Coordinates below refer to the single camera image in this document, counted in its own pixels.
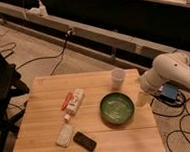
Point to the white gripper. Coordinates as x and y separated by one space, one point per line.
143 98

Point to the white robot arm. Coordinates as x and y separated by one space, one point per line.
165 67

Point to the green ceramic bowl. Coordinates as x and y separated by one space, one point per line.
116 108

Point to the blue power box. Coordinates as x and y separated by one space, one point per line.
168 92

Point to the wooden table board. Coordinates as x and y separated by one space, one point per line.
44 118

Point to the white tube with cap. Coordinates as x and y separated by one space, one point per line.
74 103

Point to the black phone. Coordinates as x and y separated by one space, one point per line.
84 141

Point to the orange marker pen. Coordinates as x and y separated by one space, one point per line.
66 100

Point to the white wrapped packet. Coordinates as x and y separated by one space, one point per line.
64 136

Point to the black stand left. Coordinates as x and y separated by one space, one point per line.
10 86

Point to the white object on ledge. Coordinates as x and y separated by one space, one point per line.
40 10

